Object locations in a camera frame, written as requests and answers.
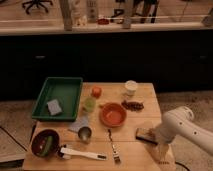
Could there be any grey cloth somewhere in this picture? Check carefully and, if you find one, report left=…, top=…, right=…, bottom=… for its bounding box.
left=68, top=115, right=89, bottom=133

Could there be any brown grape bunch toy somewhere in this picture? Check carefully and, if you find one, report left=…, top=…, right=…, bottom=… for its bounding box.
left=121, top=101, right=144, bottom=111

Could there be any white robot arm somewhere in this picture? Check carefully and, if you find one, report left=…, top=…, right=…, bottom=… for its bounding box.
left=152, top=106, right=213, bottom=164

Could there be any green plastic tray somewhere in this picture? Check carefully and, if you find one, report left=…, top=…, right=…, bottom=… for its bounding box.
left=32, top=77, right=83, bottom=122

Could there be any green cucumber toy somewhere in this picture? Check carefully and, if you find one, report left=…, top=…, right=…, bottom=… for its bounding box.
left=40, top=136, right=53, bottom=157

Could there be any white plastic cup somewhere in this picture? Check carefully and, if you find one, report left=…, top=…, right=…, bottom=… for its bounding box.
left=125, top=80, right=138, bottom=96

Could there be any black floor cable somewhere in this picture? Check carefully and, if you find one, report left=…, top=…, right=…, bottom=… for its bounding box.
left=175, top=161, right=192, bottom=171

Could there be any orange tomato toy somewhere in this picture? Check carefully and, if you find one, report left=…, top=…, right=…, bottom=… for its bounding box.
left=91, top=86, right=102, bottom=98

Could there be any orange bowl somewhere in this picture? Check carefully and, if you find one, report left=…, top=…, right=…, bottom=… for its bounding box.
left=99, top=103, right=127, bottom=128

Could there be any metal fork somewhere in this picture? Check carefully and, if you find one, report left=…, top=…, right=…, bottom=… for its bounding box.
left=108, top=129, right=121, bottom=164

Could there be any white handled brush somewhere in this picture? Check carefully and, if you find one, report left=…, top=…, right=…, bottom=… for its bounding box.
left=59, top=146, right=107, bottom=161

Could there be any black office chair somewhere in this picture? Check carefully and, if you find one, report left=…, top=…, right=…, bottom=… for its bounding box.
left=22, top=0, right=53, bottom=15

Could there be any dark red bowl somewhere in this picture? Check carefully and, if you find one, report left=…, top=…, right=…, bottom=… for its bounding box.
left=31, top=129, right=59, bottom=158

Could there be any grey sponge block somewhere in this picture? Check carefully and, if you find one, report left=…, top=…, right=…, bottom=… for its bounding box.
left=47, top=99, right=62, bottom=116

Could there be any small metal cup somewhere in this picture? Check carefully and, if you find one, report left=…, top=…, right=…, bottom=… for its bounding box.
left=78, top=127, right=92, bottom=144

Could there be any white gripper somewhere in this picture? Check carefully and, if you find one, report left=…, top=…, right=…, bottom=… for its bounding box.
left=149, top=124, right=174, bottom=163

